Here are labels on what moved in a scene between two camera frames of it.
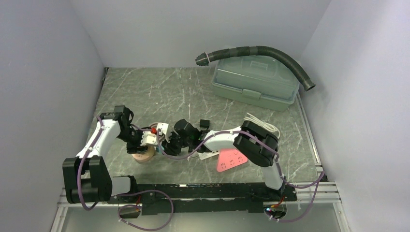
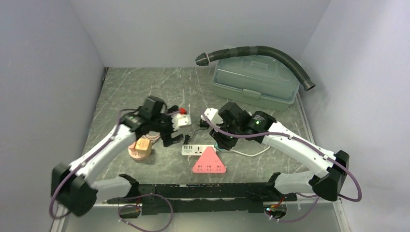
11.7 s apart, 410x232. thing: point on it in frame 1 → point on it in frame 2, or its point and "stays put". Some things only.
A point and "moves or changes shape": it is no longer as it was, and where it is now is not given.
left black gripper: x=135 y=149 → x=167 y=137
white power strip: x=212 y=155 moves or changes shape
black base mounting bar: x=180 y=198 stays put
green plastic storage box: x=260 y=80 stays put
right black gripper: x=168 y=149 → x=223 y=143
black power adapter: x=204 y=123 stays put
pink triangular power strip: x=228 y=158 → x=209 y=162
